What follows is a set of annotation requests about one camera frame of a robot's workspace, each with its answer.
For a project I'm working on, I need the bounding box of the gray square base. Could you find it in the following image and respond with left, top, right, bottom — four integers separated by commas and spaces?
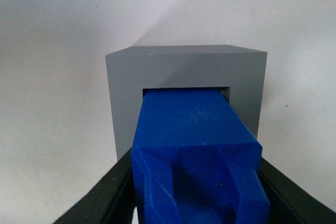
106, 45, 267, 158

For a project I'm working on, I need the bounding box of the blue plastic part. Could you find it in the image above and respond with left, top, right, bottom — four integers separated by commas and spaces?
131, 89, 270, 223

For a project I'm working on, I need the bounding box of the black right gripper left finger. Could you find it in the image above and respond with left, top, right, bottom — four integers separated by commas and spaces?
55, 152, 136, 223

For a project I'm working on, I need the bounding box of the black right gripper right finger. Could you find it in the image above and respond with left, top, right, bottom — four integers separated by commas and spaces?
258, 159, 335, 223

